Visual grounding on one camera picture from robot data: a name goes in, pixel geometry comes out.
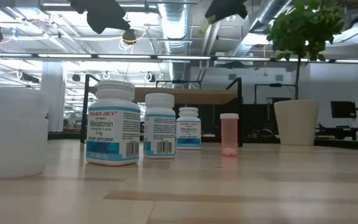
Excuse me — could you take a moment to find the white melatonin supplement bottle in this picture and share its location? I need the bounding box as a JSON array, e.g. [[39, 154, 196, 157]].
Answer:
[[85, 80, 141, 167], [175, 106, 202, 151], [143, 92, 177, 160]]

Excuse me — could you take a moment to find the pink pill vial white cap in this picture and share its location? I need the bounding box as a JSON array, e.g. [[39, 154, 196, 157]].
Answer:
[[219, 113, 240, 157]]

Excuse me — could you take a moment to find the translucent white plastic bottle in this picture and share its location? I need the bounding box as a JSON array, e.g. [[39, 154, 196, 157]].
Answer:
[[0, 86, 50, 179]]

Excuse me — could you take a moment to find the white column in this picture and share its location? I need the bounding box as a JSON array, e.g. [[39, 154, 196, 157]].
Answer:
[[40, 60, 67, 133]]

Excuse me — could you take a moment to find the green plant in white pot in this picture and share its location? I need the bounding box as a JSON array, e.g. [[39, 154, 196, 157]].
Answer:
[[262, 0, 347, 146]]

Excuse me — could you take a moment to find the black background monitor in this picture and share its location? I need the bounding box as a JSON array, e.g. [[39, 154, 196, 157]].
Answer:
[[330, 100, 357, 119]]

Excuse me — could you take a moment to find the silver ceiling duct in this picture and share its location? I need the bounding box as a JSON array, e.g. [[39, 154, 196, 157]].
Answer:
[[230, 0, 295, 58], [157, 0, 192, 82]]

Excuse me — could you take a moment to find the wooden shelf black metal frame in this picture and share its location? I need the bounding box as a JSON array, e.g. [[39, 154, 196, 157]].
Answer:
[[80, 73, 244, 147]]

